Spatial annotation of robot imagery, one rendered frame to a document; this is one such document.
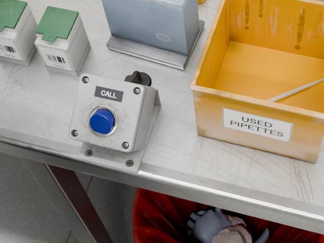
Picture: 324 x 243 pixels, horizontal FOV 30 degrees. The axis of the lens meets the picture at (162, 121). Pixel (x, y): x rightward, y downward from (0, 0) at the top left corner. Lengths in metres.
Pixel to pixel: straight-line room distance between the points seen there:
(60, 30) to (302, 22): 0.26
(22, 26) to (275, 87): 0.30
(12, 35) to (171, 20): 0.18
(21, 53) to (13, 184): 0.99
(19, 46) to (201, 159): 0.25
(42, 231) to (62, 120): 0.94
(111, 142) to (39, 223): 1.03
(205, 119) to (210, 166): 0.05
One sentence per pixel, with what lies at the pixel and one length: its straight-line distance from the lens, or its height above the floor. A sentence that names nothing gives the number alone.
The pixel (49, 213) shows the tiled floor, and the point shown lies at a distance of 1.63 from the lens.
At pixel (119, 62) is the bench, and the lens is 0.73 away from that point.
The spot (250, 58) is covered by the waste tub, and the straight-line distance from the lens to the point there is 0.71.
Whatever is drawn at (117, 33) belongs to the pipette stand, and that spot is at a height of 0.89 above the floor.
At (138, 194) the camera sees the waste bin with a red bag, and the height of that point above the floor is 0.44.
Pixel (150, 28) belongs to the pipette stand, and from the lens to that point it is 0.69.
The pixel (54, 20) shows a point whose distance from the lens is 0.70.
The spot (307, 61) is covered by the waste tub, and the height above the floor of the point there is 0.88.
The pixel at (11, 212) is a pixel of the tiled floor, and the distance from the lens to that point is 1.66.
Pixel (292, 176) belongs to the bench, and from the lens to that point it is 0.65.
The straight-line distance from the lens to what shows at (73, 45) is 0.70.
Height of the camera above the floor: 1.46
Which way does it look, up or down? 60 degrees down
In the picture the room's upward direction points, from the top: 12 degrees counter-clockwise
